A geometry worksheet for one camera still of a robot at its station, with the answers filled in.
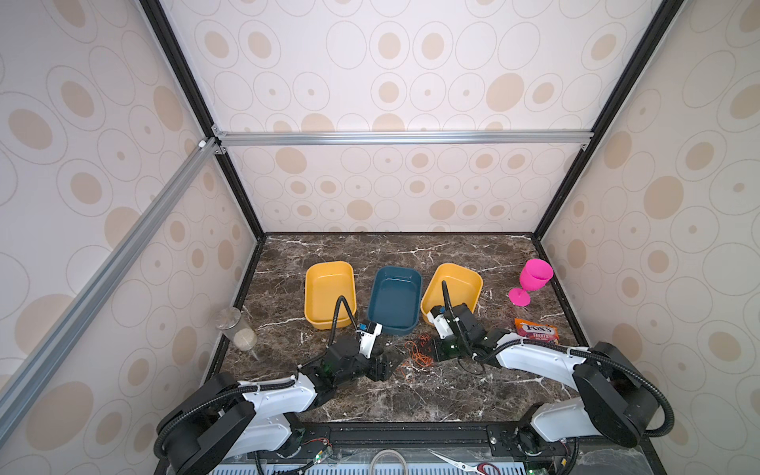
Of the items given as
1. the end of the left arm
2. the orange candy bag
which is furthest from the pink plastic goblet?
the end of the left arm

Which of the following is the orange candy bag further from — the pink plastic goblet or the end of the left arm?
the end of the left arm

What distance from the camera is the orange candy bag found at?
3.00ft

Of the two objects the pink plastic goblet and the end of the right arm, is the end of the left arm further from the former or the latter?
the pink plastic goblet
